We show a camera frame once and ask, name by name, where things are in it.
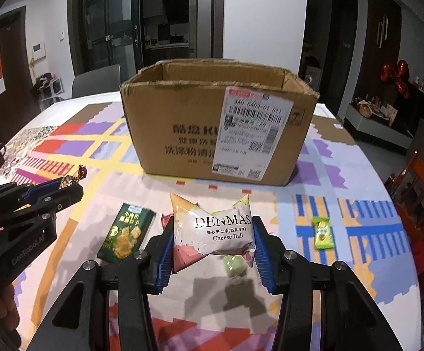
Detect red foil candy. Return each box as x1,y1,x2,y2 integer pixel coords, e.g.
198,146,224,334
59,165,87,189

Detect white Denmas cheese ball bag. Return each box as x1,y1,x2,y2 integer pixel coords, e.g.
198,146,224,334
170,193,256,273

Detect brown entrance door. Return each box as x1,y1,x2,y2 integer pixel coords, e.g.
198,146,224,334
0,7,40,143

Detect small green candy packet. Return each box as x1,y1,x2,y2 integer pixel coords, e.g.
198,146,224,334
311,216,335,250

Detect green beef cracker packet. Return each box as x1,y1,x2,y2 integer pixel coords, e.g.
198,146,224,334
97,203,155,264

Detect white shoe rack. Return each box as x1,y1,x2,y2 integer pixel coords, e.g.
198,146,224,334
31,73,64,112

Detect red snack packet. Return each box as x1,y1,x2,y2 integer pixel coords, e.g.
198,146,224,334
161,213,174,229

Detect pale green wrapped snack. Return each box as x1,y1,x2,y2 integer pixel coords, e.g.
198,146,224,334
223,255,248,278

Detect grey chair left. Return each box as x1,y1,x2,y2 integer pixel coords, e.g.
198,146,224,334
71,64,121,99

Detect colourful patterned table mat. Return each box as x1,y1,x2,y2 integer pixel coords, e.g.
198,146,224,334
0,98,421,350

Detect white low tv bench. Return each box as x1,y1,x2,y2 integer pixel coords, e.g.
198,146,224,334
345,105,412,149

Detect brown cardboard box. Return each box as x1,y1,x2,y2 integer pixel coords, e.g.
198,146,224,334
120,59,318,186

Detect black glass sliding door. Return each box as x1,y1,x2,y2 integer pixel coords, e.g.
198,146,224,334
67,0,136,82

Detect red heart balloons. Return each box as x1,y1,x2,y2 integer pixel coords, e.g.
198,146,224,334
379,59,410,98

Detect silver refrigerator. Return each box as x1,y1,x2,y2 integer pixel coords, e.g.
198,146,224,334
189,0,224,59

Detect dark tall cabinet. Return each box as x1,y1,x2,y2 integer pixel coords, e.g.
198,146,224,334
354,0,402,98

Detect white wall intercom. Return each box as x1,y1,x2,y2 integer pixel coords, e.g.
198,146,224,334
33,42,46,62

